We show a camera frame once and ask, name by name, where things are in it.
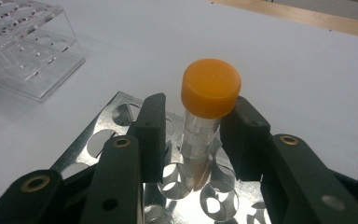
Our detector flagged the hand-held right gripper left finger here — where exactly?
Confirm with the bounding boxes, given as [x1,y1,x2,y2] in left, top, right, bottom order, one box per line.
[80,92,168,224]

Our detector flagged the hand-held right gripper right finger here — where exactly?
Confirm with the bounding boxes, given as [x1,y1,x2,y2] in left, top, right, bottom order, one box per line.
[219,95,358,224]

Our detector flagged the orange-capped clear tube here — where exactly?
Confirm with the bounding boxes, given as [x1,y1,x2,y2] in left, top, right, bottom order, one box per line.
[180,58,242,191]

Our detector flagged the perforated metal tube rack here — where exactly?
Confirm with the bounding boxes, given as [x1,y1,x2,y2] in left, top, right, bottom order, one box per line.
[49,91,273,224]

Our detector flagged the clear acrylic tube rack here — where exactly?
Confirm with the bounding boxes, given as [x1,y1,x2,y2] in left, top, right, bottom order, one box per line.
[0,0,87,103]

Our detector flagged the wooden table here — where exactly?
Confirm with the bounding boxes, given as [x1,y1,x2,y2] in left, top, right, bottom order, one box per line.
[204,0,358,40]

